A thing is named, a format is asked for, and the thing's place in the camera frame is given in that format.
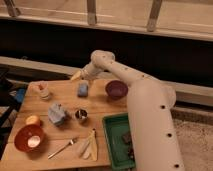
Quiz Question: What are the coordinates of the black chair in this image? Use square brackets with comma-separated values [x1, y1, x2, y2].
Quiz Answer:
[0, 67, 26, 158]

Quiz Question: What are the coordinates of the dark grape bunch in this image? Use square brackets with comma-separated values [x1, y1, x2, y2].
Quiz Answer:
[128, 147, 135, 160]

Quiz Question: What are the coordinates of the purple bowl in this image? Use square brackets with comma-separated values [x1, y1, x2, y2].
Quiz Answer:
[105, 80, 128, 99]

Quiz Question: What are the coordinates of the brown chocolate bar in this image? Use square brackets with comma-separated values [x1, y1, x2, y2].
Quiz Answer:
[122, 132, 132, 144]

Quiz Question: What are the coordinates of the green plastic tray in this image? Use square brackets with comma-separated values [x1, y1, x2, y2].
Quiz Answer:
[102, 113, 135, 171]

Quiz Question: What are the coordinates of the metal spoon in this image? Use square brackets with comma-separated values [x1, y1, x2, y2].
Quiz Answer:
[48, 138, 78, 159]

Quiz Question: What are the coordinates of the crumpled blue-grey cloth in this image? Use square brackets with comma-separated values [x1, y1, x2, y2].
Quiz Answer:
[48, 103, 66, 126]

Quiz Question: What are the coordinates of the yellow apple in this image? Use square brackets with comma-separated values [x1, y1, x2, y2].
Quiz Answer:
[26, 115, 41, 126]

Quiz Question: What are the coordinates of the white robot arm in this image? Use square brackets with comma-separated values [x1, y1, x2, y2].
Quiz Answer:
[71, 50, 185, 171]

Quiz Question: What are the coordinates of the blue sponge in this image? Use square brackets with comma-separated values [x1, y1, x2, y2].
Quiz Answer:
[77, 83, 88, 97]

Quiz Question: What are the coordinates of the red bowl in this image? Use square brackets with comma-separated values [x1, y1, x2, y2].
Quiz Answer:
[14, 124, 45, 152]

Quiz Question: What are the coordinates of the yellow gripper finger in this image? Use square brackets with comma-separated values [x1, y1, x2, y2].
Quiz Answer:
[70, 70, 81, 81]

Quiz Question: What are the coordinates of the small metal cup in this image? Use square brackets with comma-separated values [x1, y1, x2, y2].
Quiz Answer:
[75, 109, 88, 122]

